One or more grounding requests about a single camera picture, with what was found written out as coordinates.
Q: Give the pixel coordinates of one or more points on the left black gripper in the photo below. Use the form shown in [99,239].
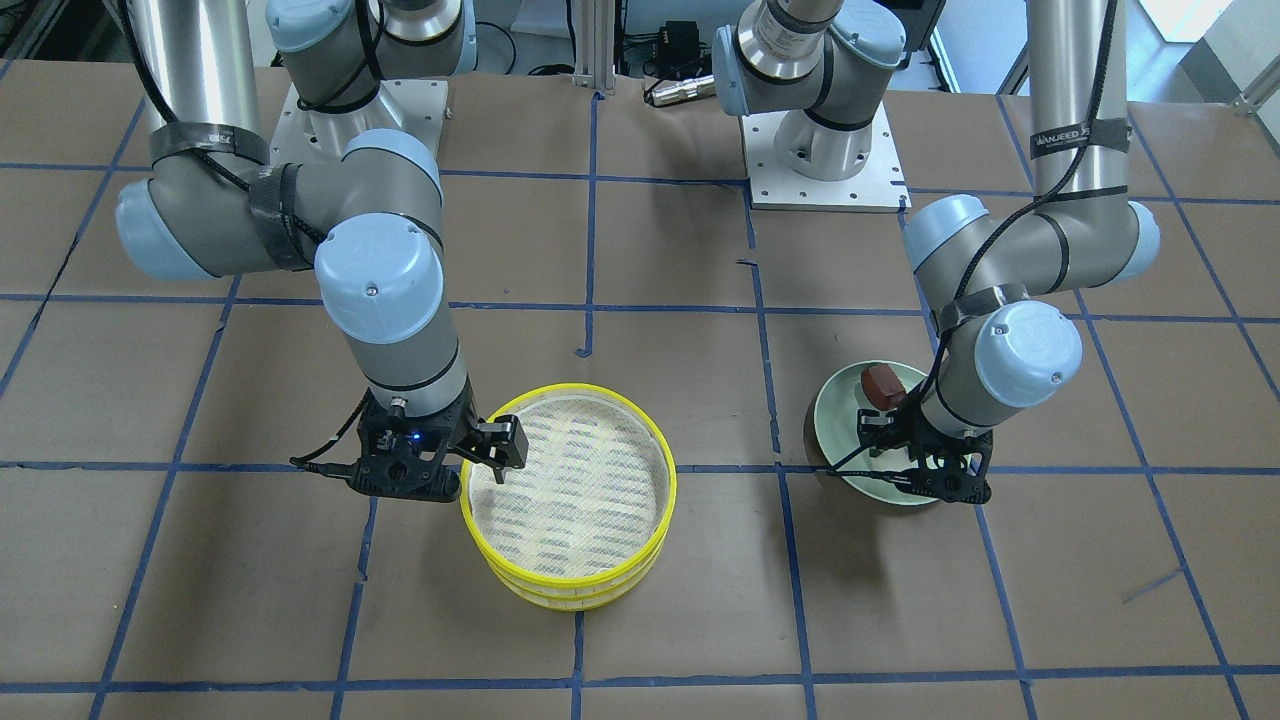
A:
[877,430]

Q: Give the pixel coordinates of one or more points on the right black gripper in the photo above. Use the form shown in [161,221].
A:
[497,438]

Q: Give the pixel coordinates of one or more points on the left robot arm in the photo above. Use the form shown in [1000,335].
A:
[823,67]

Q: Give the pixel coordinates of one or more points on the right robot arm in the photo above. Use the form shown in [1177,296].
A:
[367,223]

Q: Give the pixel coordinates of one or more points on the brown steamed bun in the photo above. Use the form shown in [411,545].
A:
[882,387]

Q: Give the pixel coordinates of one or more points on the light green plate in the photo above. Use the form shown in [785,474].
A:
[836,430]

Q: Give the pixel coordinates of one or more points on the silver cylindrical connector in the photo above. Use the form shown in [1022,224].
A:
[664,93]

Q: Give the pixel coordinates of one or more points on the black power adapter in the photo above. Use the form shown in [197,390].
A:
[677,50]

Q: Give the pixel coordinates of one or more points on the aluminium frame post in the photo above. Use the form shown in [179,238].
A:
[594,36]

